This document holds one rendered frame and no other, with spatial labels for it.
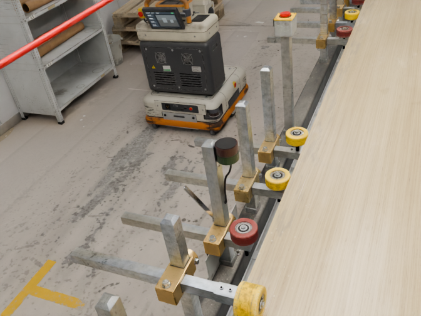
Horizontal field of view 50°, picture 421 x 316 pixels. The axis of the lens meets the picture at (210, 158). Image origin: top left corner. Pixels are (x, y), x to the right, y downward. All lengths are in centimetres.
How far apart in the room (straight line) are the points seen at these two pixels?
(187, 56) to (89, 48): 165
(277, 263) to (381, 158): 54
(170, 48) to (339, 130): 182
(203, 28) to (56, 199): 148
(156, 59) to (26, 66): 112
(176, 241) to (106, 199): 198
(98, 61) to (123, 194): 198
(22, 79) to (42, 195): 117
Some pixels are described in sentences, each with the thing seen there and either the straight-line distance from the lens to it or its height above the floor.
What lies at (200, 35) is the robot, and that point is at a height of 75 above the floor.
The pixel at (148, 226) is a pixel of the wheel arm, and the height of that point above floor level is 85.
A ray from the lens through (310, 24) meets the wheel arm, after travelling 281.
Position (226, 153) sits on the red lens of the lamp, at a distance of 115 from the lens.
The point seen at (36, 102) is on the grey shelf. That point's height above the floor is 19.
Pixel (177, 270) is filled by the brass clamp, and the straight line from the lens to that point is 113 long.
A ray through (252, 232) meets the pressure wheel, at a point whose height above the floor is 91.
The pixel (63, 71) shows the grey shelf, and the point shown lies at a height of 15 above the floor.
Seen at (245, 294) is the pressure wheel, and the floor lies 98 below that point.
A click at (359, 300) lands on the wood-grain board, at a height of 90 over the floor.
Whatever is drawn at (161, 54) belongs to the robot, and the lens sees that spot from 332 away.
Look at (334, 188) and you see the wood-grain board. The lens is 141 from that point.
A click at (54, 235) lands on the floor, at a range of 290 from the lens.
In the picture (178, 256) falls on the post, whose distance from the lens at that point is 110.
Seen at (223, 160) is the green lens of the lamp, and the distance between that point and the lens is 117.
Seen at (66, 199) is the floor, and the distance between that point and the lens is 313.
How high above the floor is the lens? 181
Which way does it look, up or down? 35 degrees down
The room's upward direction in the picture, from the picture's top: 9 degrees counter-clockwise
